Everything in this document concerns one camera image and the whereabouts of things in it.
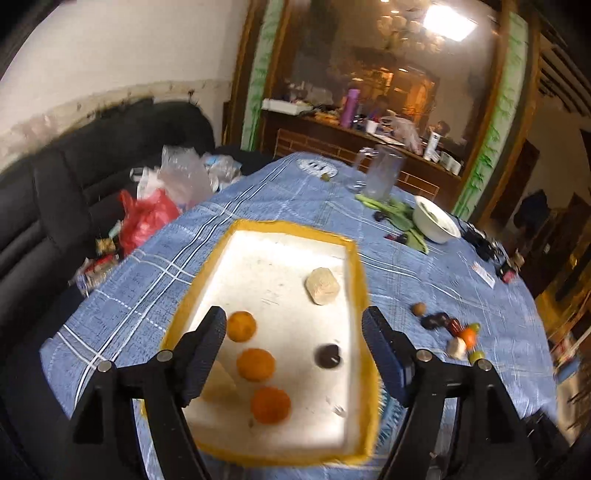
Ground dark plum left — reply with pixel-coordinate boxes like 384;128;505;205
421;315;445;330

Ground beige cut fruit piece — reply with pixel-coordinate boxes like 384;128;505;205
304;267;341;306

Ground white bowl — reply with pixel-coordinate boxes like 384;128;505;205
413;196;461;244

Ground white plastic bag on sideboard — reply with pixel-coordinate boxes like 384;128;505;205
380;115;423;155

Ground green grape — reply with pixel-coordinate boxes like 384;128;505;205
468;350;485;365

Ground green leaves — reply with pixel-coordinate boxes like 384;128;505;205
355;193;430;255

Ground yellow rimmed white tray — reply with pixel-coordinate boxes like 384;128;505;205
162;219;380;467

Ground red small box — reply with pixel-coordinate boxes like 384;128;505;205
496;259;519;284

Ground orange mandarin middle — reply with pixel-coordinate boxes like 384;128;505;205
236;348;276;383

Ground small orange fruit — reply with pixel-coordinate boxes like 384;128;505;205
459;326;478;351

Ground orange mandarin top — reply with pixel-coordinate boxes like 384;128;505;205
226;311;257;343

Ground black sofa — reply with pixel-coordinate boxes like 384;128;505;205
1;100;270;332

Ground black electronic devices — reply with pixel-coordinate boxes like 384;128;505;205
459;220;507;264

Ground dark plum right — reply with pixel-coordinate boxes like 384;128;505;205
436;312;450;327

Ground white fruit piece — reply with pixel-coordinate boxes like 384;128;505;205
446;337;467;360

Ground wooden sideboard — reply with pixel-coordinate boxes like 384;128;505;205
259;111;461;211

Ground white card label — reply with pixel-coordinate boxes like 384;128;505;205
472;262;496;289

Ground purple thermos bottle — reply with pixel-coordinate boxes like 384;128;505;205
339;88;361;128

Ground white tube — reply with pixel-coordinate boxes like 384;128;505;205
423;130;441;163

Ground red fruit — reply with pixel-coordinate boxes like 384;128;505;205
446;318;463;337

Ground clear plastic bag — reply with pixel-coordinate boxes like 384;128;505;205
129;146;242;212

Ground red plastic bag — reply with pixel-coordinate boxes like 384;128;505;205
119;189;180;256

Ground blue plaid tablecloth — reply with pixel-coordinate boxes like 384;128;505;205
40;154;557;417

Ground brown small fruit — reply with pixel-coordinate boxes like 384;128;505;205
411;302;427;317

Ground clear glass pitcher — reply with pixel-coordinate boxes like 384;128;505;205
349;145;405;201

